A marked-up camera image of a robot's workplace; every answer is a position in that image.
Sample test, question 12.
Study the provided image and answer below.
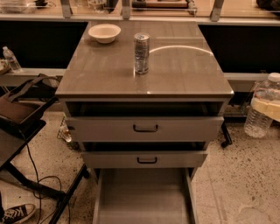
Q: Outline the silver drink can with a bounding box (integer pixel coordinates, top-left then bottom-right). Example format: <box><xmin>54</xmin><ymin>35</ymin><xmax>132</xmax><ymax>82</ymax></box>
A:
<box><xmin>134</xmin><ymin>32</ymin><xmax>150</xmax><ymax>74</ymax></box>

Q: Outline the drawer with handle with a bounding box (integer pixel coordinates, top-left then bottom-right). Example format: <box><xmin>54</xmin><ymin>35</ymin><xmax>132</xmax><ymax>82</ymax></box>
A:
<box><xmin>66</xmin><ymin>116</ymin><xmax>223</xmax><ymax>143</ymax></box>
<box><xmin>81</xmin><ymin>150</ymin><xmax>207</xmax><ymax>169</ymax></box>

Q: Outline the black canvas sneaker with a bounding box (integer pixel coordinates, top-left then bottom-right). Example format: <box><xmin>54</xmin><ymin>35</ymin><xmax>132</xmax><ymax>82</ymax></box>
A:
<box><xmin>0</xmin><ymin>204</ymin><xmax>36</xmax><ymax>224</ymax></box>

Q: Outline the dark bag with strap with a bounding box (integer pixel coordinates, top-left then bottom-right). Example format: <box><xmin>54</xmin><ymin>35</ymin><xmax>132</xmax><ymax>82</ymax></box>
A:
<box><xmin>0</xmin><ymin>73</ymin><xmax>60</xmax><ymax>138</ymax></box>

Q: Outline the black side table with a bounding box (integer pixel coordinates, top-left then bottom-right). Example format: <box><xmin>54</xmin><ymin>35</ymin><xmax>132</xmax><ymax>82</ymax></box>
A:
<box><xmin>0</xmin><ymin>119</ymin><xmax>90</xmax><ymax>224</ymax></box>

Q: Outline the small background water bottle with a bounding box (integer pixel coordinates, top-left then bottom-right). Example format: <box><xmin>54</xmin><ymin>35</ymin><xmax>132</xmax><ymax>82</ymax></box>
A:
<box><xmin>3</xmin><ymin>46</ymin><xmax>22</xmax><ymax>73</ymax></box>

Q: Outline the middle drawer with handle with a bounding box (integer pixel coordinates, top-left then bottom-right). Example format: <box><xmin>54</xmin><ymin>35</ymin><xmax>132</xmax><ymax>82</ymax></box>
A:
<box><xmin>81</xmin><ymin>150</ymin><xmax>207</xmax><ymax>169</ymax></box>

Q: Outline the black caster wheel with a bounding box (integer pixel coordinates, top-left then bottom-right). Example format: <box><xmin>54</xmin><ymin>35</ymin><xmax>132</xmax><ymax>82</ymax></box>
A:
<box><xmin>221</xmin><ymin>123</ymin><xmax>232</xmax><ymax>148</ymax></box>

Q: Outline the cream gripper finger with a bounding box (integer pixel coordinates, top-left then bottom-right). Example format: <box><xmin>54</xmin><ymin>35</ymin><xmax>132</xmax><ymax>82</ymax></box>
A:
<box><xmin>251</xmin><ymin>98</ymin><xmax>280</xmax><ymax>122</ymax></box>

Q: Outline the grey drawer cabinet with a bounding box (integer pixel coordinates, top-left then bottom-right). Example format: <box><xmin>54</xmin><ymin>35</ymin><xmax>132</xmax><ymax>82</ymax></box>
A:
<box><xmin>57</xmin><ymin>21</ymin><xmax>233</xmax><ymax>224</ymax></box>

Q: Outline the black floor cable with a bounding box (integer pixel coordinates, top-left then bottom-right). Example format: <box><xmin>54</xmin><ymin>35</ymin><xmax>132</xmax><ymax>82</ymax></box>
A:
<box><xmin>17</xmin><ymin>130</ymin><xmax>73</xmax><ymax>224</ymax></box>

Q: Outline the wire basket on floor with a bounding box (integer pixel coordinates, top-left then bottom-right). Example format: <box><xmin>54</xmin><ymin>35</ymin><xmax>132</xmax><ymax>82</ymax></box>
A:
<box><xmin>57</xmin><ymin>116</ymin><xmax>80</xmax><ymax>151</ymax></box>

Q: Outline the clear plastic water bottle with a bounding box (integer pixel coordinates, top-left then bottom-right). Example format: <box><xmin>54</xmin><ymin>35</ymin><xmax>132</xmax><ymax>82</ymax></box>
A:
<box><xmin>244</xmin><ymin>73</ymin><xmax>280</xmax><ymax>138</ymax></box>

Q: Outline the white paper bowl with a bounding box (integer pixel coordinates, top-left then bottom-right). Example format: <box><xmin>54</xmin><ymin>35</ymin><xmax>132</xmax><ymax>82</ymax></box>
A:
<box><xmin>88</xmin><ymin>24</ymin><xmax>121</xmax><ymax>44</ymax></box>

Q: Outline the top drawer with handle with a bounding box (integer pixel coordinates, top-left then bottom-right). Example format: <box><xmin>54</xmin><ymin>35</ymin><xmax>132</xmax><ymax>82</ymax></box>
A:
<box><xmin>66</xmin><ymin>116</ymin><xmax>223</xmax><ymax>143</ymax></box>

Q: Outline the open bottom drawer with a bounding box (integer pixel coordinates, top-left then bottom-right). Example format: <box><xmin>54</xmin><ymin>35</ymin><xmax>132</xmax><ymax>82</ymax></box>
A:
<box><xmin>93</xmin><ymin>168</ymin><xmax>199</xmax><ymax>224</ymax></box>

